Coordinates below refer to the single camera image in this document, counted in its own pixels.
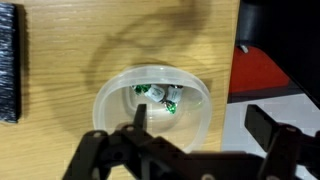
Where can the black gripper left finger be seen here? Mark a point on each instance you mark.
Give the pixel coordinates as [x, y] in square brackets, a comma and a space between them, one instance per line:
[140, 116]

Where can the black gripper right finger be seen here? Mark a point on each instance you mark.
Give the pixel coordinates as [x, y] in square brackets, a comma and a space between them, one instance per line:
[261, 126]

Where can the clear plastic bowl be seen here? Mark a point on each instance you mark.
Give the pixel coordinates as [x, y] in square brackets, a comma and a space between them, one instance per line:
[110, 100]

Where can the white hand brush black bristles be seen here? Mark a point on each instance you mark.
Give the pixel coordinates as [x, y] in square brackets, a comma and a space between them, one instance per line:
[8, 66]

